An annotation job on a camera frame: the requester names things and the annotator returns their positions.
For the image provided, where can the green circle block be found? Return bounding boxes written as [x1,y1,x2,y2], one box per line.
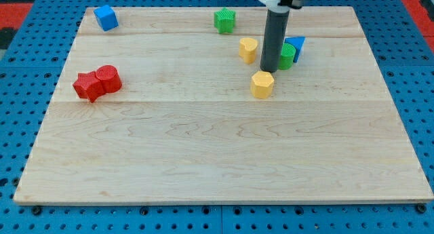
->
[278,43,296,70]

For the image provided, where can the blue triangle block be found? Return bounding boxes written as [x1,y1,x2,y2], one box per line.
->
[284,36,306,63]

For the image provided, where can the red circle block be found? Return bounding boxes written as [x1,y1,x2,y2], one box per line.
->
[96,65,122,93]

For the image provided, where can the wooden board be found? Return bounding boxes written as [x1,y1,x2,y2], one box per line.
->
[14,7,433,206]

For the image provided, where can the yellow hexagon block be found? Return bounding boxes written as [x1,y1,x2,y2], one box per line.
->
[250,71,275,99]

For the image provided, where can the yellow heart block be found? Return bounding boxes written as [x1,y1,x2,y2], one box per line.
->
[239,37,258,64]

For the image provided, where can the green star block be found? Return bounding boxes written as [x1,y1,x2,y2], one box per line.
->
[214,7,236,34]

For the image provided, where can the red star block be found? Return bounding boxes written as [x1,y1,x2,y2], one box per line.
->
[73,71,106,102]

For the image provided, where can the blue cube block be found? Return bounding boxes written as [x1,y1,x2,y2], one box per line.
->
[94,5,119,31]

